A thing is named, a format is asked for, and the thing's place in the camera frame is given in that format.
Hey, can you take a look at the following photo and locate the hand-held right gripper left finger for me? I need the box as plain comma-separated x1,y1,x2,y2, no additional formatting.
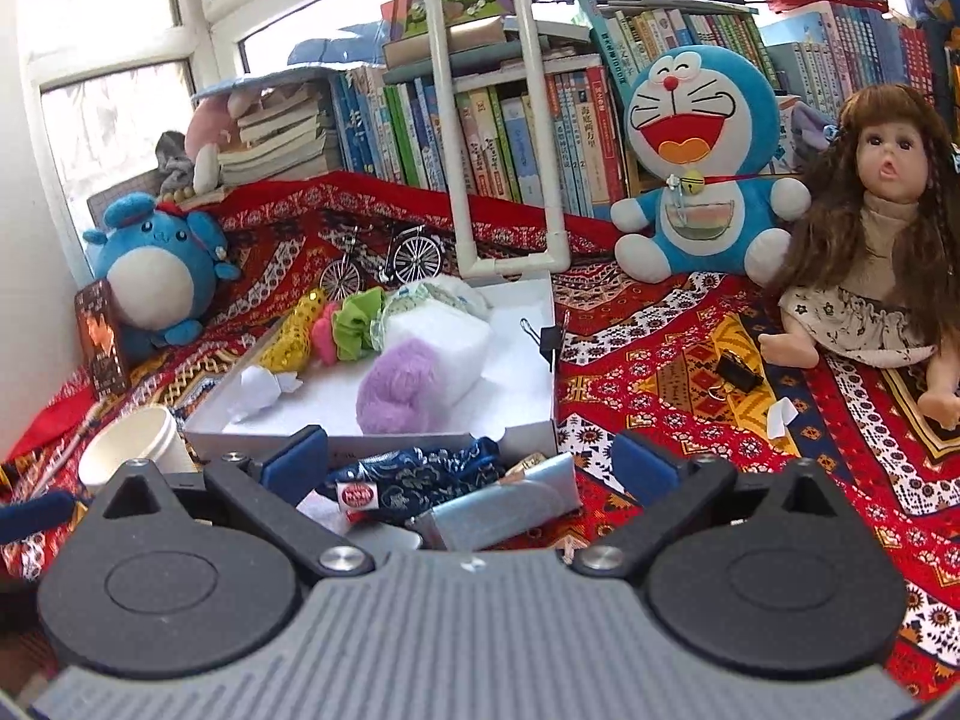
100,424,376,580

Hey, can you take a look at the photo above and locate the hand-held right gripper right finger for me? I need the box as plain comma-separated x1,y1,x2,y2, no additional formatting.
570,432,846,580

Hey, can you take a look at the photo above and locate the dark blue patterned pouch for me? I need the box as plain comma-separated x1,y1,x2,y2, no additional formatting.
315,436,502,530

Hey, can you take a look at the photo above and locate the pink and green scrunchie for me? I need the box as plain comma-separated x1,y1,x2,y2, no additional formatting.
311,289,387,367

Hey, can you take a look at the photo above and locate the white cardboard box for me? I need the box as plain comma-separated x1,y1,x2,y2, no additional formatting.
182,276,560,466

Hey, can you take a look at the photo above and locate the green checked scrunchie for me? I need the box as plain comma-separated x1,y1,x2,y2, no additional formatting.
375,275,492,335

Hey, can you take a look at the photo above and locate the dark blue soft roll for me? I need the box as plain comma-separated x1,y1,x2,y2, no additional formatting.
0,491,80,541

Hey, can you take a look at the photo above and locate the small red white packet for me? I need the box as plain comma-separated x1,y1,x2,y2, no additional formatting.
334,481,376,522

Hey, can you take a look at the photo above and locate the crumpled white paper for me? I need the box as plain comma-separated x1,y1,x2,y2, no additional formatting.
225,366,305,425

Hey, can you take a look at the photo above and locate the white paper sheet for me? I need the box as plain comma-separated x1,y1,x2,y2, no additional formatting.
296,491,421,552

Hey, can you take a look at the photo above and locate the gold sequin scrunchie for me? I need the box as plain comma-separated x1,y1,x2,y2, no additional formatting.
259,289,329,374

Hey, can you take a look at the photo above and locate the purple fluffy ball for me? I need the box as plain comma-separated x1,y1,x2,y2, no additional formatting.
355,337,449,436

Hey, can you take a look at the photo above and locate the black binder clip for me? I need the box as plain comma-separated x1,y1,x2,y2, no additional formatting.
705,349,764,400
520,319,571,374

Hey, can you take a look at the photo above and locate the red patterned blanket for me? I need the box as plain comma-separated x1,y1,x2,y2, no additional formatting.
0,171,960,691

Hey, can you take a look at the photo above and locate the silver pouch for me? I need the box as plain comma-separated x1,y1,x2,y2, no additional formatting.
409,452,582,550

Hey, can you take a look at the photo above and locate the white paper cup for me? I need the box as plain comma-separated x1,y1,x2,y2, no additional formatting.
77,405,197,488

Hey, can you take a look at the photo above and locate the white foam block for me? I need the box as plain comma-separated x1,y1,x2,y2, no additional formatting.
379,307,494,406

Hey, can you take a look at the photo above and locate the thin pen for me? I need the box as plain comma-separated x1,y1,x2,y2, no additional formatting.
30,397,106,500

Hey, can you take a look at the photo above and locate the dark red printed box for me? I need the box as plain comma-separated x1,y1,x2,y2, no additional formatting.
73,279,130,402

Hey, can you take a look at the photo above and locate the miniature black bicycle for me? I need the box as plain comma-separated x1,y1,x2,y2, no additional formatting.
319,223,445,302

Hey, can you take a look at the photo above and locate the round blue plush toy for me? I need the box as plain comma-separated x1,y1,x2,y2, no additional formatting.
81,193,242,361

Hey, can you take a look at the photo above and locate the blue robot cat plush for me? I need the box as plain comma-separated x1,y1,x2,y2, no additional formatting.
610,45,813,284

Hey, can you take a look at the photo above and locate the stack of worn books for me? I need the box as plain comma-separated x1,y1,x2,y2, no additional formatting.
214,82,342,188

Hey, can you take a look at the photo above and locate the grey plush toy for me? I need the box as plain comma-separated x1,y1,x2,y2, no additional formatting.
154,131,197,200

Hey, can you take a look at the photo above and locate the grey grid board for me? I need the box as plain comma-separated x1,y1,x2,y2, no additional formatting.
86,184,162,224

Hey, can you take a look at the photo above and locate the long-haired baby doll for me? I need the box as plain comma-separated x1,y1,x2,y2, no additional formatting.
757,85,960,432

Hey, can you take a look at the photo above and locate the pink plush toy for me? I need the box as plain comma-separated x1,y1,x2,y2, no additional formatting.
185,86,260,192

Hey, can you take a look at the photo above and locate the row of books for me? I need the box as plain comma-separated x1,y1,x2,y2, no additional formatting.
330,4,960,222

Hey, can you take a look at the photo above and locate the light blue sheet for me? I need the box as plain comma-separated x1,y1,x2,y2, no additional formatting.
191,22,395,102

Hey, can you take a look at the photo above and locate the stack of dark books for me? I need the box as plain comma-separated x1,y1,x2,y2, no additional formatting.
382,15,601,83

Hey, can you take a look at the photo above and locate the white plastic pipe frame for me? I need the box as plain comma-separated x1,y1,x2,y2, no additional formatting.
418,0,572,282

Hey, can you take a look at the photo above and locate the white window frame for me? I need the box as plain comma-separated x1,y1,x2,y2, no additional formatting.
22,0,421,241

